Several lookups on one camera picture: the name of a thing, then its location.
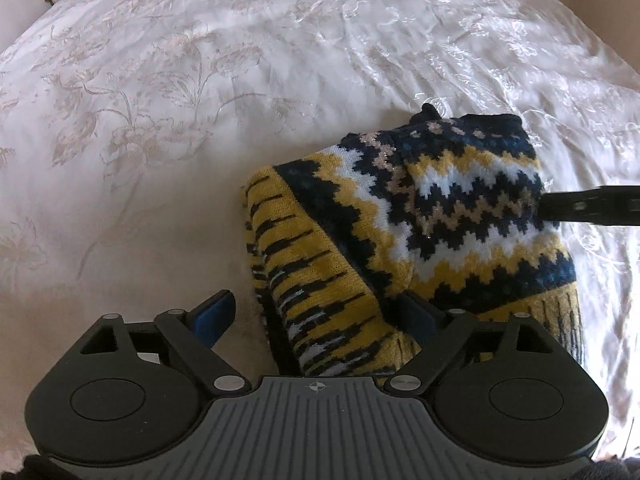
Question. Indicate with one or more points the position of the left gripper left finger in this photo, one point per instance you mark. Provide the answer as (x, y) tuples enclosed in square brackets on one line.
[(191, 337)]

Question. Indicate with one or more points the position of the navy yellow patterned knit sweater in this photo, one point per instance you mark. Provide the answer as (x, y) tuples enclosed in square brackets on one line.
[(355, 249)]

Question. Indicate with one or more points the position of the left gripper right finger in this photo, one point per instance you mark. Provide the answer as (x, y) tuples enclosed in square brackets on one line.
[(441, 336)]

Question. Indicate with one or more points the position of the white embroidered bedspread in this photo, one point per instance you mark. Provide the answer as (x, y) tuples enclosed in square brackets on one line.
[(129, 127)]

